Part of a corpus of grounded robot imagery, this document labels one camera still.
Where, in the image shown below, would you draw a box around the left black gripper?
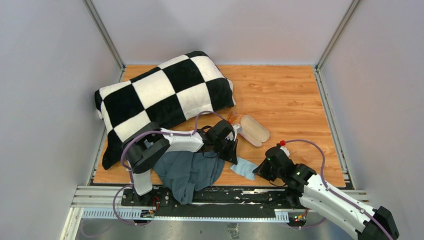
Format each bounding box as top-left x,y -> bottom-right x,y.
213,136 -> 238,165

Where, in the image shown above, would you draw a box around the light blue cleaning cloth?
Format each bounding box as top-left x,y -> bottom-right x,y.
230,156 -> 258,181

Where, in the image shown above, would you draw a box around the pink glasses case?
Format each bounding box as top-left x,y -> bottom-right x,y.
240,115 -> 270,147

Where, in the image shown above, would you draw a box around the orange sunglasses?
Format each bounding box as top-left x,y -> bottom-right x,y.
227,111 -> 239,124

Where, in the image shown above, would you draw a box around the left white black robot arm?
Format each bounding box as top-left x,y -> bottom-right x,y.
121,120 -> 242,207

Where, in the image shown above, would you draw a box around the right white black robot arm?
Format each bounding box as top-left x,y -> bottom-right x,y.
253,144 -> 400,240

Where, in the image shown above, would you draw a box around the grey blue crumpled garment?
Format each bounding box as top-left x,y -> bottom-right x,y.
153,151 -> 225,205

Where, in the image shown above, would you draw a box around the black white checkered pillow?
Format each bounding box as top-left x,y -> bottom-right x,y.
94,50 -> 236,170

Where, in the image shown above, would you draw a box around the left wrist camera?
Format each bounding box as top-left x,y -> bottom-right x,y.
232,123 -> 243,135

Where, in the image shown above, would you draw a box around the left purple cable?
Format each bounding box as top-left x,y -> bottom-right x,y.
112,110 -> 229,227

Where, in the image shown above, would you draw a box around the purple cable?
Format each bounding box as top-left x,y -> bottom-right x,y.
112,110 -> 229,227
279,139 -> 393,240

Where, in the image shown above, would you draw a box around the black mounting base plate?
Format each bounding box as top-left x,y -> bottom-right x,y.
120,186 -> 308,219

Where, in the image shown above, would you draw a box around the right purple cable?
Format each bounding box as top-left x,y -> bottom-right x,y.
279,139 -> 393,240

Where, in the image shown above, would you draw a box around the aluminium frame rail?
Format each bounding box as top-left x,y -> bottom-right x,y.
71,185 -> 372,223

